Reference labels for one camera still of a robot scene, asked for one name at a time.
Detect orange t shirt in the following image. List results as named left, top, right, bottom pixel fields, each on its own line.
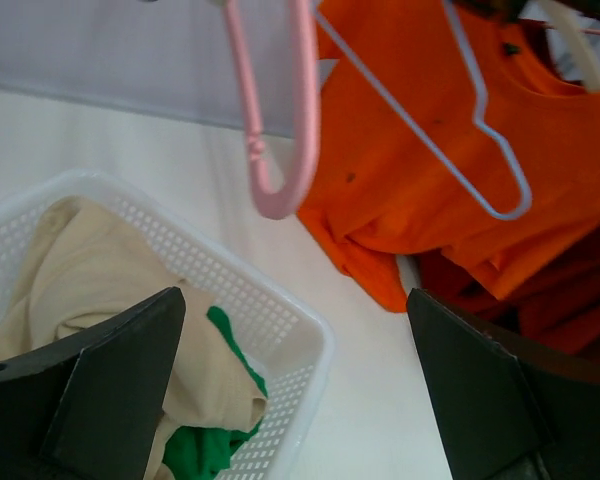
left=295, top=0, right=600, bottom=314

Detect white plastic basket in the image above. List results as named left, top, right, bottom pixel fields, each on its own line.
left=0, top=170, right=334, bottom=479

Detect beige round hook hanger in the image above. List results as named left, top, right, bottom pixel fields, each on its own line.
left=523, top=1, right=600, bottom=93

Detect pink plastic hanger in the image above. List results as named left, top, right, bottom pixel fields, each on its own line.
left=214, top=0, right=322, bottom=221

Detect thin pink wire hanger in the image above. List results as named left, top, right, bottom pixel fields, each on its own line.
left=543, top=22, right=600, bottom=36

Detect beige t shirt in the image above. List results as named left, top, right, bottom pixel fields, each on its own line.
left=0, top=197, right=267, bottom=479

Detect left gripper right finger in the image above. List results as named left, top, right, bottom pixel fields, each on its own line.
left=407, top=289, right=600, bottom=479

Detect green t shirt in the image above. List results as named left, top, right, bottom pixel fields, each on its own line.
left=163, top=306, right=268, bottom=480

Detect light blue wire hanger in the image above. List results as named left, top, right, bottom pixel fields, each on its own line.
left=311, top=0, right=534, bottom=222

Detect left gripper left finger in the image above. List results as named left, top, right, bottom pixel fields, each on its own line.
left=0, top=287, right=185, bottom=479

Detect red t shirt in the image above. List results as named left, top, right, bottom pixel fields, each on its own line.
left=396, top=16, right=600, bottom=354

